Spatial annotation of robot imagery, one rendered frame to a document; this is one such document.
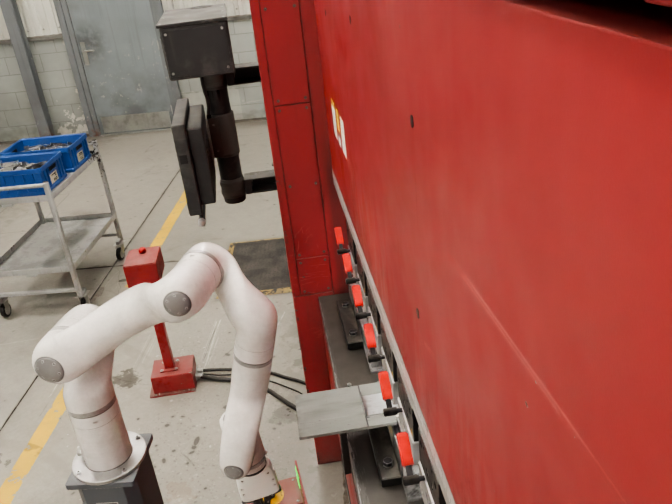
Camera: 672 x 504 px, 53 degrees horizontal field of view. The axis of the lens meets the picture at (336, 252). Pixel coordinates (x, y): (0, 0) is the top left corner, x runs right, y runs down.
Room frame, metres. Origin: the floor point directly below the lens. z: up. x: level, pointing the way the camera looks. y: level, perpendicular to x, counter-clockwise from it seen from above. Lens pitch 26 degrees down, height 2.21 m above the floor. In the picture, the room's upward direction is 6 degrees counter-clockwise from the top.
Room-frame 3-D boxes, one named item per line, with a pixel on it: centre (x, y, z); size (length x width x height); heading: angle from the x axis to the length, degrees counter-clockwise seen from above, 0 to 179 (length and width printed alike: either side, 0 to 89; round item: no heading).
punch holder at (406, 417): (1.11, -0.15, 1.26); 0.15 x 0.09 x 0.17; 4
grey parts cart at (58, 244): (4.43, 1.99, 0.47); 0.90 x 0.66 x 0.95; 176
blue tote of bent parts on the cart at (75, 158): (4.68, 1.97, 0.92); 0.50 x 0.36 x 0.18; 86
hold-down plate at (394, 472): (1.44, -0.07, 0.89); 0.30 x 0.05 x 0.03; 4
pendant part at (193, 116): (2.64, 0.52, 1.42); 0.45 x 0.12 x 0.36; 7
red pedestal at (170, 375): (3.06, 0.97, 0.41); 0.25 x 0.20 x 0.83; 94
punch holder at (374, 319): (1.51, -0.12, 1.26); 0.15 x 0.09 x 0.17; 4
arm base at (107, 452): (1.38, 0.65, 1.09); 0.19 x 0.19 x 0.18
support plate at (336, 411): (1.48, 0.03, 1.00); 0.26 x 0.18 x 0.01; 94
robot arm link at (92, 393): (1.41, 0.65, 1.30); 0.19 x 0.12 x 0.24; 168
